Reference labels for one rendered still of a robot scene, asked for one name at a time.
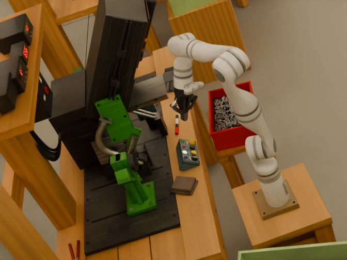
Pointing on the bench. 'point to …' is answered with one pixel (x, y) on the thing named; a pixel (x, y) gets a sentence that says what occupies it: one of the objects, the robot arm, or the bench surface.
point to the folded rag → (184, 185)
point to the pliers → (76, 250)
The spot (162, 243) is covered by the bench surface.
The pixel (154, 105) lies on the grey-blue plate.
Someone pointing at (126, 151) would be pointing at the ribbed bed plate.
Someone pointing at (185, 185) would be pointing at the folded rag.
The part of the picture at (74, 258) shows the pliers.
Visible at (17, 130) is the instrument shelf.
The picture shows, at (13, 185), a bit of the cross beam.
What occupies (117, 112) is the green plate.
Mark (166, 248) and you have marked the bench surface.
